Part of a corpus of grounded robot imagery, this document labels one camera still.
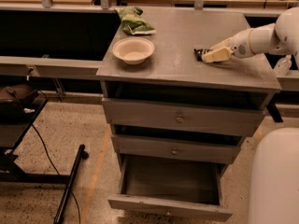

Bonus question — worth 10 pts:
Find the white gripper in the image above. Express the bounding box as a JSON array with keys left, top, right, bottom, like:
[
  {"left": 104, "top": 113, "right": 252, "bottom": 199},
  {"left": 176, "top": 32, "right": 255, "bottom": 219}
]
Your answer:
[{"left": 201, "top": 29, "right": 253, "bottom": 63}]

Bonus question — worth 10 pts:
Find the dark rxbar chocolate bar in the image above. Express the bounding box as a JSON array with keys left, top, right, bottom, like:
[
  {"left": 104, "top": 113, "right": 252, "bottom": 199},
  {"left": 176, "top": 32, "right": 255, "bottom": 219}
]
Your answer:
[{"left": 194, "top": 49, "right": 209, "bottom": 62}]

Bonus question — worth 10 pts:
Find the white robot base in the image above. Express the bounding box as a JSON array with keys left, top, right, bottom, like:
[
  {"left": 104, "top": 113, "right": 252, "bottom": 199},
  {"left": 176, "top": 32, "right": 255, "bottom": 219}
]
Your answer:
[{"left": 248, "top": 128, "right": 299, "bottom": 224}]

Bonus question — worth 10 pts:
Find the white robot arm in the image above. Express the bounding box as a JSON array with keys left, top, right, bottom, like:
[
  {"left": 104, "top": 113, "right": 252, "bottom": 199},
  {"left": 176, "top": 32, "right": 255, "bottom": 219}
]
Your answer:
[{"left": 200, "top": 7, "right": 299, "bottom": 65}]

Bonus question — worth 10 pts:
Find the top grey drawer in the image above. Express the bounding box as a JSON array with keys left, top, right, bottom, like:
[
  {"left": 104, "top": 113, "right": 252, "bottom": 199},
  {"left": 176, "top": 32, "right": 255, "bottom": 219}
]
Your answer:
[{"left": 102, "top": 98, "right": 264, "bottom": 136}]

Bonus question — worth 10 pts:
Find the grey wooden drawer cabinet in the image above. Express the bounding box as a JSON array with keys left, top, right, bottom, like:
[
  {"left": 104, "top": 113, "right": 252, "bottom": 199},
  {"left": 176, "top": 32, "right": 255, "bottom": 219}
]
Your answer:
[{"left": 96, "top": 6, "right": 282, "bottom": 170}]

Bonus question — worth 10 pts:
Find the middle grey drawer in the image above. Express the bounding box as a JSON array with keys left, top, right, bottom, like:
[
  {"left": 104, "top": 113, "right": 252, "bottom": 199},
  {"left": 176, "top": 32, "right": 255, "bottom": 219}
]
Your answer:
[{"left": 111, "top": 134, "right": 240, "bottom": 164}]

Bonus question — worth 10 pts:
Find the open bottom grey drawer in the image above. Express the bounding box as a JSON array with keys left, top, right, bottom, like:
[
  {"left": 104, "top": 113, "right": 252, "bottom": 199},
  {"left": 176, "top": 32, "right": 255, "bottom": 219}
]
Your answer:
[{"left": 108, "top": 155, "right": 232, "bottom": 222}]

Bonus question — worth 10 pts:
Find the clear sanitizer bottle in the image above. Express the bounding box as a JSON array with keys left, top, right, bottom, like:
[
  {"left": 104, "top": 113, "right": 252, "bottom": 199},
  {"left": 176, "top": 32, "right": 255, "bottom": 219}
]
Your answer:
[{"left": 274, "top": 55, "right": 292, "bottom": 76}]

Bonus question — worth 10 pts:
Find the white paper bowl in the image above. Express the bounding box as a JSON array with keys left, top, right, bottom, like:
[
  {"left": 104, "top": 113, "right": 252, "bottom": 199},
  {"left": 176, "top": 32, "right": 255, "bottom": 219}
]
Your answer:
[{"left": 112, "top": 37, "right": 155, "bottom": 65}]

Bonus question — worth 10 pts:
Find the green chip bag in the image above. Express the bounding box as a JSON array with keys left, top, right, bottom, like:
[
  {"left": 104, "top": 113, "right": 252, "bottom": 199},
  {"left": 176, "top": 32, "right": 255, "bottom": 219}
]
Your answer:
[{"left": 117, "top": 7, "right": 156, "bottom": 35}]

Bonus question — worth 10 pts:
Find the black cart with bag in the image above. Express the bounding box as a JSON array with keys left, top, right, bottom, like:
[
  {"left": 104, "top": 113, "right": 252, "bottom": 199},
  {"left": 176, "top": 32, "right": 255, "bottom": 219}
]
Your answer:
[{"left": 0, "top": 83, "right": 89, "bottom": 224}]

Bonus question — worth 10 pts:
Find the black floor cable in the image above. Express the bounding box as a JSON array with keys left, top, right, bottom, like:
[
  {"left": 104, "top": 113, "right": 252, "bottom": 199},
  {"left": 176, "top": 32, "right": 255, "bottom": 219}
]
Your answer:
[{"left": 31, "top": 123, "right": 82, "bottom": 224}]

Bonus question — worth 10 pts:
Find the grey bench rail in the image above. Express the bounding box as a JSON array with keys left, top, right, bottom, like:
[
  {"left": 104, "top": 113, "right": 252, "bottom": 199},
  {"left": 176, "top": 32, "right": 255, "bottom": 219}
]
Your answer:
[{"left": 0, "top": 56, "right": 103, "bottom": 80}]

